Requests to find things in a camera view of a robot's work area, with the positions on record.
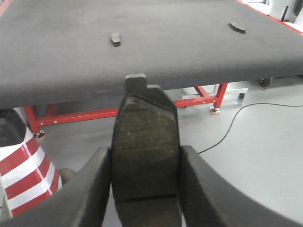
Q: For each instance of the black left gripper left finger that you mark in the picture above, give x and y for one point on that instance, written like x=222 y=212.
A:
x=81 y=202

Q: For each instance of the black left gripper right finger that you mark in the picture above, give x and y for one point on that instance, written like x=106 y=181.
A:
x=208 y=200

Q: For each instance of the grey brake pad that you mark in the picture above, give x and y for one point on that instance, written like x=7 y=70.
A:
x=236 y=27
x=115 y=39
x=145 y=157

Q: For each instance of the red white traffic cone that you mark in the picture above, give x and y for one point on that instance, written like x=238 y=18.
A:
x=27 y=175

